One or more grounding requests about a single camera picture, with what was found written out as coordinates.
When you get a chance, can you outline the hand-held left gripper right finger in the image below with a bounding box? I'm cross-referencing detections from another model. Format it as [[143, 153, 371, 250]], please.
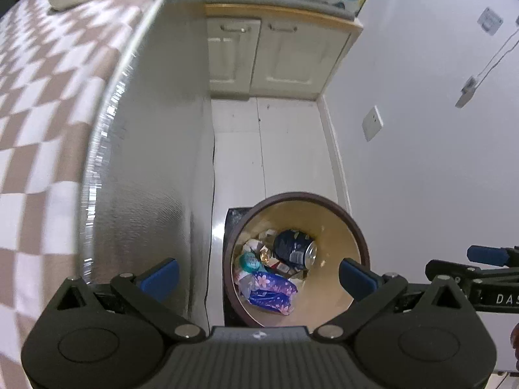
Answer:
[[313, 257, 467, 339]]

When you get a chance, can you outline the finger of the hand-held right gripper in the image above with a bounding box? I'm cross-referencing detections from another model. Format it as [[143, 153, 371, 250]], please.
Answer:
[[467, 245, 519, 266], [425, 259, 487, 288]]

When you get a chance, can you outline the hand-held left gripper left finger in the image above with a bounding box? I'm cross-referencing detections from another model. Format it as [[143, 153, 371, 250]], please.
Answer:
[[49, 257, 205, 340]]

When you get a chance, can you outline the brown-rimmed round waste bin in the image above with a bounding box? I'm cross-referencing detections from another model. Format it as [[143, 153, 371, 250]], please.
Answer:
[[222, 191, 370, 329]]

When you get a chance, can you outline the light blue tissue packet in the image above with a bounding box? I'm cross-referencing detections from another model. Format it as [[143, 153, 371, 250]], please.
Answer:
[[239, 251, 262, 273]]

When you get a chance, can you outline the dark blue drink can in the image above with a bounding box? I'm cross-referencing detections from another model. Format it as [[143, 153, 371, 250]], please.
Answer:
[[273, 229, 318, 270]]

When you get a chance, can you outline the purple floral packet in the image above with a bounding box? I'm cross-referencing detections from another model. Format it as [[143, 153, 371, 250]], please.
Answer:
[[239, 271, 299, 317]]

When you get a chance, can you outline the silver foil panel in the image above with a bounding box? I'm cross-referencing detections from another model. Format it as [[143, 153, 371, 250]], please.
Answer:
[[79, 0, 215, 321]]

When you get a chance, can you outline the brown checkered tablecloth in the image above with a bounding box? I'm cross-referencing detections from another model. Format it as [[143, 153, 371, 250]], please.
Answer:
[[0, 0, 179, 373]]

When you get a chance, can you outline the cream kitchen cabinet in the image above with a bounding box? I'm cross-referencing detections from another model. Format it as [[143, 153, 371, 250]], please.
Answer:
[[205, 3, 364, 101]]

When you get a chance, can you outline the white wall socket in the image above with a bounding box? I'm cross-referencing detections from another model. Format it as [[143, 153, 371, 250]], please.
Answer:
[[362, 105, 384, 142]]

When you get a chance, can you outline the grey wall power adapter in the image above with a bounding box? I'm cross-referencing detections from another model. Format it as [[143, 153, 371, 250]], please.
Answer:
[[455, 75, 479, 109]]

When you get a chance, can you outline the white adapter cable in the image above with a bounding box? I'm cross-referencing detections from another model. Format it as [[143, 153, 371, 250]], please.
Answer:
[[474, 28, 519, 87]]

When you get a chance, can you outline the white wall switch plate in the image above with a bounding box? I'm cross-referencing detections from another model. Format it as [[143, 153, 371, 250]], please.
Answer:
[[477, 7, 504, 35]]

